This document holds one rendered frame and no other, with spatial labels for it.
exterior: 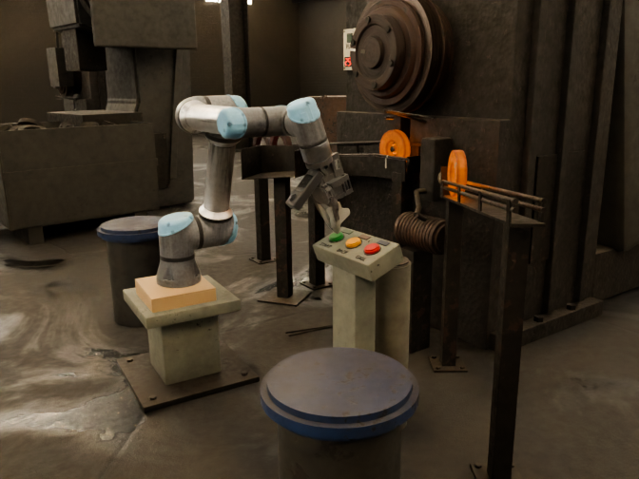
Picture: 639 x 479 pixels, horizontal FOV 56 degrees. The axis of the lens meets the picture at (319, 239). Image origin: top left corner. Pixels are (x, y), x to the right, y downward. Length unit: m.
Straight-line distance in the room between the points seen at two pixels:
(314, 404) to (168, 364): 1.04
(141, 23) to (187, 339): 3.06
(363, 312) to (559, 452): 0.70
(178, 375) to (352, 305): 0.81
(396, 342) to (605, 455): 0.65
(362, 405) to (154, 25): 3.96
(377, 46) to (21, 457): 1.80
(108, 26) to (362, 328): 3.46
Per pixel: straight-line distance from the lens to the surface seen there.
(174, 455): 1.84
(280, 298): 2.90
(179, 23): 4.89
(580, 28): 2.57
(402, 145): 2.47
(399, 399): 1.18
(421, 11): 2.36
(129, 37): 4.69
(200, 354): 2.15
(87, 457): 1.90
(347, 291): 1.57
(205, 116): 1.67
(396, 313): 1.71
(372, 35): 2.45
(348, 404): 1.16
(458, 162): 2.01
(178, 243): 2.04
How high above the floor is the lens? 1.01
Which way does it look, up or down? 15 degrees down
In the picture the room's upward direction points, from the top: 1 degrees counter-clockwise
